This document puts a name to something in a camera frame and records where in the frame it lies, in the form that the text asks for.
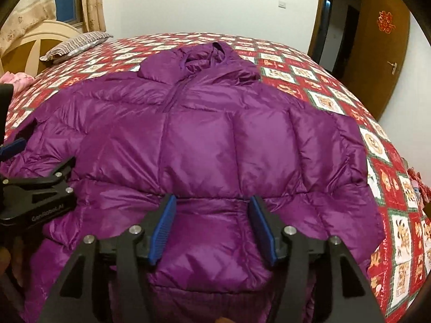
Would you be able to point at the purple puffer jacket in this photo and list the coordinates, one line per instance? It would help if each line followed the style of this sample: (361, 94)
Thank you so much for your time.
(208, 141)

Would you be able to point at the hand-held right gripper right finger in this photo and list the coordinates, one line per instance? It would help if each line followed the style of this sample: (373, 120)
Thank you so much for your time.
(263, 230)

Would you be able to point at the brown wooden door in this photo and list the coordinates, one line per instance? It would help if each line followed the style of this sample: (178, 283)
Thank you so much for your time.
(370, 57)

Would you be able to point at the beige gathered curtain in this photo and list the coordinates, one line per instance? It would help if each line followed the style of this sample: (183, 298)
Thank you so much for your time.
(92, 3)

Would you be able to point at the red patterned cloth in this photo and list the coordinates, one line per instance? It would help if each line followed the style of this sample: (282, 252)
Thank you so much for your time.
(416, 178)

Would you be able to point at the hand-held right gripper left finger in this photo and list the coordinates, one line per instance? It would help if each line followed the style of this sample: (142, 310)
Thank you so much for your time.
(164, 230)

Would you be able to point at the brown wooden door frame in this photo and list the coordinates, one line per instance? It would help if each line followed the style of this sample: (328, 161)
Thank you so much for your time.
(316, 23)

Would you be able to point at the window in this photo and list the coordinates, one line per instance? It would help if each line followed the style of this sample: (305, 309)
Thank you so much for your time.
(67, 0)

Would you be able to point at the beige sheer curtain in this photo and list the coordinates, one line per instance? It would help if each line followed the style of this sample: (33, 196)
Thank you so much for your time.
(30, 10)

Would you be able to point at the striped pillow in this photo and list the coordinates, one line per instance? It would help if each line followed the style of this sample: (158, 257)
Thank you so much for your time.
(77, 45)

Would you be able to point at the cream wooden headboard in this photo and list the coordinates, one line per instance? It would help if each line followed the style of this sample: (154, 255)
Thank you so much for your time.
(33, 40)

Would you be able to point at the pink floral quilt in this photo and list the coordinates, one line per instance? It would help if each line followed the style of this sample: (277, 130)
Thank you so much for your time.
(16, 80)

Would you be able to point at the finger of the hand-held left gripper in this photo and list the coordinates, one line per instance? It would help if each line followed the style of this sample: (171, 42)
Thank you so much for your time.
(13, 148)
(50, 176)

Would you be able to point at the red printed patchwork bedspread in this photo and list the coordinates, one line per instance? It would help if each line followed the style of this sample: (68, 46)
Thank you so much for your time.
(382, 175)

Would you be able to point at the red paper door decoration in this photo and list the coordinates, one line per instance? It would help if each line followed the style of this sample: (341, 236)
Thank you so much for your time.
(385, 23)

